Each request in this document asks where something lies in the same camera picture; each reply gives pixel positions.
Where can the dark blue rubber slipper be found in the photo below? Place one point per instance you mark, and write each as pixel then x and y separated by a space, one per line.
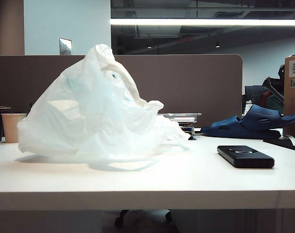
pixel 222 129
pixel 266 117

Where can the brown cardboard box with labels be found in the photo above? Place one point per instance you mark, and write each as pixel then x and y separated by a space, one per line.
pixel 294 106

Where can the round ceiling spotlight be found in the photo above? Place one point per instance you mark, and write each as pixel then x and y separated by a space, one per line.
pixel 217 45

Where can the person in green shirt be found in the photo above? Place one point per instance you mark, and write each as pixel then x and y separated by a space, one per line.
pixel 276 103

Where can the beige paper cup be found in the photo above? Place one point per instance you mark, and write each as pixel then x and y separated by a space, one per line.
pixel 11 128

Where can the metal wall switch plate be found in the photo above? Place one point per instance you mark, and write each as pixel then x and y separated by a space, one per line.
pixel 65 46

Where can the stack of trays and books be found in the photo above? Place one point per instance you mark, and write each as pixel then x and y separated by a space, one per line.
pixel 183 117

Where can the brown desk partition panel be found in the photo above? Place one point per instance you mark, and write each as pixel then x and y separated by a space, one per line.
pixel 186 85

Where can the long white ceiling light strip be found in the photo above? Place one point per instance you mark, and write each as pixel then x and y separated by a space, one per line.
pixel 205 22

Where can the black flat mat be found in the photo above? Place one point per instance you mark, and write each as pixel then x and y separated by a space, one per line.
pixel 283 143

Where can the grey black angled bar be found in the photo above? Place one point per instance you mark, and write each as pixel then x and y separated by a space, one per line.
pixel 273 88

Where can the white translucent plastic bag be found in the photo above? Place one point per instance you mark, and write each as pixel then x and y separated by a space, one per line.
pixel 89 121

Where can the red lit sign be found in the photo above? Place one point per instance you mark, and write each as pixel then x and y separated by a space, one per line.
pixel 185 40

